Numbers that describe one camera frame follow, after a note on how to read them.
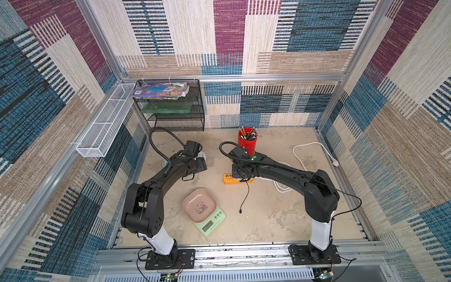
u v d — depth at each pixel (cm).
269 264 73
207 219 80
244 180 78
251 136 97
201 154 105
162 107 98
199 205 85
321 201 50
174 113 91
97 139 71
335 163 105
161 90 83
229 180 93
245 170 64
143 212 46
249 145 106
